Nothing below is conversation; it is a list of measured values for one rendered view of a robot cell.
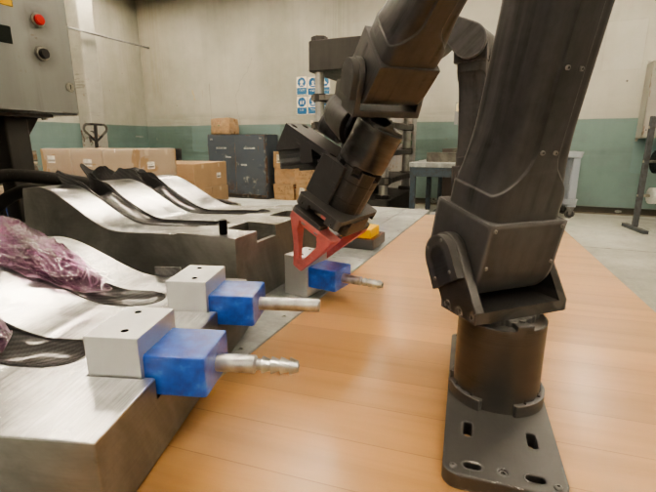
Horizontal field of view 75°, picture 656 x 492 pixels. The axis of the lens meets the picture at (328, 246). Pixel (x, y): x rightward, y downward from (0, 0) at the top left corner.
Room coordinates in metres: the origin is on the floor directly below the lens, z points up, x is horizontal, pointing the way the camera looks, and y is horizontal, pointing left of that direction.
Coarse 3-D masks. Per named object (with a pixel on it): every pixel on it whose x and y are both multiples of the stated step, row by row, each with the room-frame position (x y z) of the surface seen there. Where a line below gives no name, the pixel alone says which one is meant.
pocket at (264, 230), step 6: (252, 222) 0.58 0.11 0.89; (228, 228) 0.54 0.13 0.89; (234, 228) 0.56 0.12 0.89; (240, 228) 0.57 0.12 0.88; (246, 228) 0.58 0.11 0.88; (252, 228) 0.58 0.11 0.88; (258, 228) 0.58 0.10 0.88; (264, 228) 0.58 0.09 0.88; (270, 228) 0.57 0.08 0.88; (258, 234) 0.58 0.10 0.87; (264, 234) 0.58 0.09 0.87; (270, 234) 0.57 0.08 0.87; (258, 240) 0.53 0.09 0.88
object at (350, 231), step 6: (354, 222) 0.51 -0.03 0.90; (360, 222) 0.52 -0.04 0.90; (366, 222) 0.54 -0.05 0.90; (342, 228) 0.50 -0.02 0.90; (348, 228) 0.50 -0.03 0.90; (354, 228) 0.52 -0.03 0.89; (360, 228) 0.53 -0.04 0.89; (366, 228) 0.55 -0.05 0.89; (342, 234) 0.50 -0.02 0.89; (348, 234) 0.51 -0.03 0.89; (354, 234) 0.55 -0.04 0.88; (360, 234) 0.56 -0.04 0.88; (342, 240) 0.56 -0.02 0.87; (348, 240) 0.55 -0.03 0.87; (336, 246) 0.56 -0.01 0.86; (342, 246) 0.56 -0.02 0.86; (330, 252) 0.56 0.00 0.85
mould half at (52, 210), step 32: (32, 192) 0.62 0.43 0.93; (64, 192) 0.61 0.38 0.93; (128, 192) 0.69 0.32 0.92; (192, 192) 0.79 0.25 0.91; (32, 224) 0.62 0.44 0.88; (64, 224) 0.59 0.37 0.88; (96, 224) 0.57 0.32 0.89; (128, 224) 0.59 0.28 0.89; (288, 224) 0.60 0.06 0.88; (128, 256) 0.55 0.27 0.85; (160, 256) 0.53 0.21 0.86; (192, 256) 0.51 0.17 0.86; (224, 256) 0.49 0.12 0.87; (256, 256) 0.52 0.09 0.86
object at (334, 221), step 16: (352, 176) 0.49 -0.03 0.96; (368, 176) 0.49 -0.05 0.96; (304, 192) 0.50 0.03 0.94; (336, 192) 0.50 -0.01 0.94; (352, 192) 0.49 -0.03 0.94; (368, 192) 0.50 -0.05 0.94; (320, 208) 0.48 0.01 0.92; (336, 208) 0.50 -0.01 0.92; (352, 208) 0.50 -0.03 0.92; (368, 208) 0.55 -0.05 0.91; (336, 224) 0.47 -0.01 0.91
